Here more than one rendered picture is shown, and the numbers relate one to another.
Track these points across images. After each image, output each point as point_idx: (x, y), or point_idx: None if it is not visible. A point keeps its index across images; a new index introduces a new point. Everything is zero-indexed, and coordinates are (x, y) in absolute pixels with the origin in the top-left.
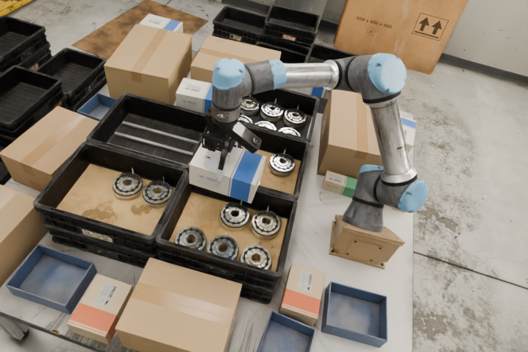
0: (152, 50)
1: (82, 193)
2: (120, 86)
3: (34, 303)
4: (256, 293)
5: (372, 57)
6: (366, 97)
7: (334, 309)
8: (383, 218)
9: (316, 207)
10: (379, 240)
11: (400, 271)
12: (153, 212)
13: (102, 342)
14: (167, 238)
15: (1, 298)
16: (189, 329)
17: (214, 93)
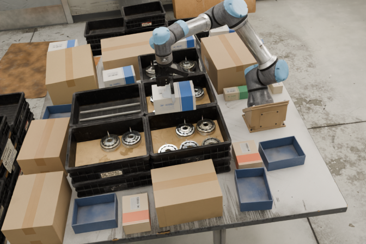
0: (70, 63)
1: (84, 159)
2: (60, 95)
3: (92, 232)
4: (220, 166)
5: (224, 2)
6: (231, 25)
7: (268, 157)
8: None
9: (227, 112)
10: (274, 105)
11: (295, 123)
12: (135, 150)
13: (146, 231)
14: None
15: (69, 239)
16: (196, 190)
17: (157, 49)
